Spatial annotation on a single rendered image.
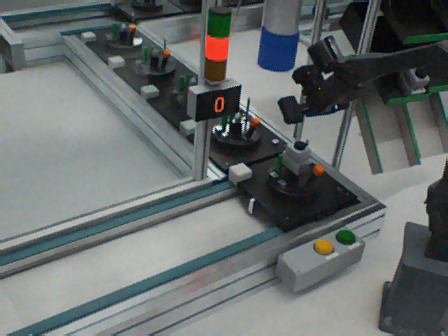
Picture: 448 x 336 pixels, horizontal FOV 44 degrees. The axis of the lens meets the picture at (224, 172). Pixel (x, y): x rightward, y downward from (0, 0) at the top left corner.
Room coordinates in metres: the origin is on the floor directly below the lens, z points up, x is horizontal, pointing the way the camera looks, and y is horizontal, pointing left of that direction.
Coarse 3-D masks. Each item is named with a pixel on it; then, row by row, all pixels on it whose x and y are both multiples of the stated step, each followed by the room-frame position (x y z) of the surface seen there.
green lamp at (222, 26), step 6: (210, 18) 1.14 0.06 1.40; (216, 18) 1.13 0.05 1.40; (222, 18) 1.13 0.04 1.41; (228, 18) 1.14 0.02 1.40; (210, 24) 1.14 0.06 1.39; (216, 24) 1.13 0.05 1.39; (222, 24) 1.14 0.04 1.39; (228, 24) 1.14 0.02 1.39; (210, 30) 1.14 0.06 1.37; (216, 30) 1.13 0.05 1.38; (222, 30) 1.14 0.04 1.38; (228, 30) 1.15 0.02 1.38; (210, 36) 1.14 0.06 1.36; (216, 36) 1.13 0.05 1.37; (222, 36) 1.14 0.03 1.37; (228, 36) 1.15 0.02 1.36
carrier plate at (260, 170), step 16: (272, 160) 1.28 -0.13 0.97; (256, 176) 1.20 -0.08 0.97; (320, 176) 1.23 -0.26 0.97; (256, 192) 1.13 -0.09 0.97; (320, 192) 1.16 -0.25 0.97; (336, 192) 1.17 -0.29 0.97; (272, 208) 1.07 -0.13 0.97; (288, 208) 1.08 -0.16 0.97; (304, 208) 1.09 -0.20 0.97; (320, 208) 1.09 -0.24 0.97; (336, 208) 1.11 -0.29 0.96; (288, 224) 1.02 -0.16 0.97
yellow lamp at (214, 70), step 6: (210, 60) 1.14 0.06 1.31; (216, 60) 1.14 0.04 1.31; (222, 60) 1.14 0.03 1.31; (204, 66) 1.15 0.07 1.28; (210, 66) 1.14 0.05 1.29; (216, 66) 1.13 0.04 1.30; (222, 66) 1.14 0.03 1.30; (204, 72) 1.15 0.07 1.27; (210, 72) 1.14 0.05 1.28; (216, 72) 1.13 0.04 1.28; (222, 72) 1.14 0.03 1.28; (210, 78) 1.14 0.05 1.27; (216, 78) 1.13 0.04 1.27; (222, 78) 1.14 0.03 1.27
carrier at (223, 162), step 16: (240, 112) 1.53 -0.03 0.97; (224, 128) 1.39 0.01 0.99; (240, 128) 1.37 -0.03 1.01; (256, 128) 1.41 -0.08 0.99; (224, 144) 1.32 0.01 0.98; (240, 144) 1.32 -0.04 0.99; (256, 144) 1.35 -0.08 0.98; (272, 144) 1.37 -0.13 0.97; (224, 160) 1.26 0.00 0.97; (240, 160) 1.27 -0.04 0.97; (256, 160) 1.28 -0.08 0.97
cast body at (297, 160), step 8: (288, 144) 1.19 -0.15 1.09; (296, 144) 1.18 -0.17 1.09; (304, 144) 1.18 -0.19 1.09; (288, 152) 1.18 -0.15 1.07; (296, 152) 1.16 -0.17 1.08; (304, 152) 1.16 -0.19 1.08; (288, 160) 1.17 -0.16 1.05; (296, 160) 1.15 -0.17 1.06; (304, 160) 1.17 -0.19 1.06; (296, 168) 1.15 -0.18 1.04; (304, 168) 1.15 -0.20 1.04
